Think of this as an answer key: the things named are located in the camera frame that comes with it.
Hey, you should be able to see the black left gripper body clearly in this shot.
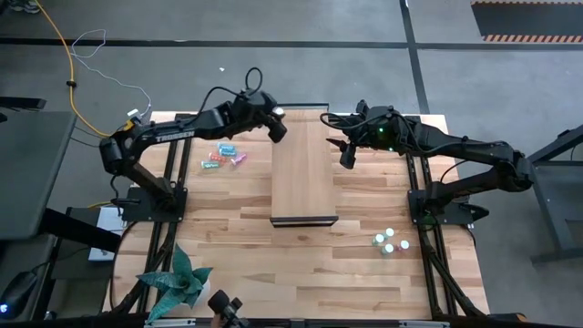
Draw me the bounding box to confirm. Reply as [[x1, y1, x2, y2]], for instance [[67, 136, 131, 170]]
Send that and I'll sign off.
[[234, 89, 289, 143]]

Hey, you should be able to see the black metal stand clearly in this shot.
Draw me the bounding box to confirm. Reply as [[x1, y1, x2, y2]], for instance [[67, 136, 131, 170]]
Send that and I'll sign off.
[[527, 123, 583, 265]]

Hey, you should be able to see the black flat bar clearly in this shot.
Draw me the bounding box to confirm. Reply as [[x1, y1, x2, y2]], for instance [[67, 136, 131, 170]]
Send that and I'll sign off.
[[0, 96, 47, 111]]

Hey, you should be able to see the black handheld camera rig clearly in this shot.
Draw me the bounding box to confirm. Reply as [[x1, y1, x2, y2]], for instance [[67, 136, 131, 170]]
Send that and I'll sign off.
[[207, 289, 251, 328]]

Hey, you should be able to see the person's shoe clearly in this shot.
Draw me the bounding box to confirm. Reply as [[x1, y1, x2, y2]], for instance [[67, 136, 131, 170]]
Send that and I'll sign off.
[[7, 0, 42, 15]]

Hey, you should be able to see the silver aluminium bar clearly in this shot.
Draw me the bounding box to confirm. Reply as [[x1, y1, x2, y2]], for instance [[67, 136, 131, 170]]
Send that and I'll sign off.
[[399, 320, 451, 328], [144, 317, 197, 328]]

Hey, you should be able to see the wooden shelf black metal frame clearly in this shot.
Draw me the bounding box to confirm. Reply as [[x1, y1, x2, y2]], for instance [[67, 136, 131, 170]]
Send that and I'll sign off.
[[269, 102, 340, 228]]

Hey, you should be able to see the yellow cable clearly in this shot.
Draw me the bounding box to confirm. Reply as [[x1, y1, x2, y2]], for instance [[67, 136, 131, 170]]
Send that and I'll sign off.
[[34, 0, 138, 138]]

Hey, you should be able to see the grey desk top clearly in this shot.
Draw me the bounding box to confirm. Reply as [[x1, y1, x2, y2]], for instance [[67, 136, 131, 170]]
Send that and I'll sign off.
[[0, 108, 77, 241]]

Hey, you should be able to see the green artificial plant white pot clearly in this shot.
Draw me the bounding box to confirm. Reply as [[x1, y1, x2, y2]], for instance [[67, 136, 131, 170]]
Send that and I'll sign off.
[[135, 243, 214, 325]]

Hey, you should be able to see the thin white cable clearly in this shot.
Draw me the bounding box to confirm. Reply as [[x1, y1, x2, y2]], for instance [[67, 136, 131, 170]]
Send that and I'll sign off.
[[70, 28, 153, 118]]

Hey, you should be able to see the black computer mouse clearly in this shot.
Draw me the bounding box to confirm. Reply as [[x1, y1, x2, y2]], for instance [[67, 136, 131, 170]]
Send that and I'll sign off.
[[0, 268, 40, 320]]

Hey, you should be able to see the black desk leg bar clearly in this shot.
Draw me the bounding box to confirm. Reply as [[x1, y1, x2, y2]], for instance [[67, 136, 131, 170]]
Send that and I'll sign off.
[[38, 207, 123, 254]]

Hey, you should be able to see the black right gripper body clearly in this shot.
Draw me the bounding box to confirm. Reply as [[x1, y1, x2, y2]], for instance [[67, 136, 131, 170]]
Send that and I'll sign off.
[[339, 100, 409, 169]]

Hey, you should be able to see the black mat hazard stripe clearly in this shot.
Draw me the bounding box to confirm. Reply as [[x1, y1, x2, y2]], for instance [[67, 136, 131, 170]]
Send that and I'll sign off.
[[470, 0, 583, 45]]

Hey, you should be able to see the black aluminium rig frame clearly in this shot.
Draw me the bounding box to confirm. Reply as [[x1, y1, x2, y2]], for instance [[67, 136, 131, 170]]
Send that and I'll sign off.
[[108, 112, 491, 320]]

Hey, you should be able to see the white power box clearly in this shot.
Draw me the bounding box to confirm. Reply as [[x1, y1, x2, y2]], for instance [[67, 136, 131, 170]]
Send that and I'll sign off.
[[87, 205, 127, 263]]

